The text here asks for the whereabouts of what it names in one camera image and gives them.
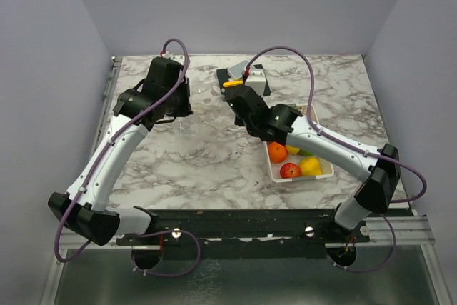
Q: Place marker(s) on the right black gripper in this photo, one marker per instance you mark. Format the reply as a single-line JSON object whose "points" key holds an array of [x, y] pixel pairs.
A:
{"points": [[238, 121]]}

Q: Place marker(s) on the white perforated plastic basket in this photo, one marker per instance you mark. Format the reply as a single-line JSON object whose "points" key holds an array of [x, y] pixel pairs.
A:
{"points": [[327, 167]]}

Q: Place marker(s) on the green toy fruit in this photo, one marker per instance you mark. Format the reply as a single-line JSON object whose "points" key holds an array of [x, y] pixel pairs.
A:
{"points": [[302, 152]]}

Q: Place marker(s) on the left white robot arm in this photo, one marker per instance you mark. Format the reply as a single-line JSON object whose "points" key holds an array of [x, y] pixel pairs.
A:
{"points": [[83, 207]]}

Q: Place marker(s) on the yellow toy pear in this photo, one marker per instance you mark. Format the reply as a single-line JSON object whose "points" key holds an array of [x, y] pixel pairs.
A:
{"points": [[310, 166]]}

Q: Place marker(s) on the black cutting board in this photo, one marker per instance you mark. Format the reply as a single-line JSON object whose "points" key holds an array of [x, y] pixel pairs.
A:
{"points": [[222, 76]]}

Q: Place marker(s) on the clear zip top bag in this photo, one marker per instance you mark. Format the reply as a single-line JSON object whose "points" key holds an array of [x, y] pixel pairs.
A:
{"points": [[207, 133]]}

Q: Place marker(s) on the yellow toy mango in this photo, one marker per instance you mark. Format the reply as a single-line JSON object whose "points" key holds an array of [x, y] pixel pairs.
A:
{"points": [[292, 150]]}

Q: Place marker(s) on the grey white rectangular box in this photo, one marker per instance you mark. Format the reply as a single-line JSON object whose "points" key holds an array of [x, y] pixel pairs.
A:
{"points": [[238, 70]]}

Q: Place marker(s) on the yellow handled knife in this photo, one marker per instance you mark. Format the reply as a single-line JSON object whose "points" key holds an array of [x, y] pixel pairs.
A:
{"points": [[230, 84]]}

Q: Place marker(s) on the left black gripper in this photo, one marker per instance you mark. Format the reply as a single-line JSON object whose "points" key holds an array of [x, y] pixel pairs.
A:
{"points": [[186, 110]]}

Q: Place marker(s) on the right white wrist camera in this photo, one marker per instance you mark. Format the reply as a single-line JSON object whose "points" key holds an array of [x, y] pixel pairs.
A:
{"points": [[258, 82]]}

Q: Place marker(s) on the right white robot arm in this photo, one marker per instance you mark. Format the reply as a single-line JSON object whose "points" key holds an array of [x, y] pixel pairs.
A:
{"points": [[283, 124]]}

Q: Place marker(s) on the orange toy fruit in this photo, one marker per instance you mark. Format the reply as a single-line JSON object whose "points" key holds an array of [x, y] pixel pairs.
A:
{"points": [[277, 153]]}

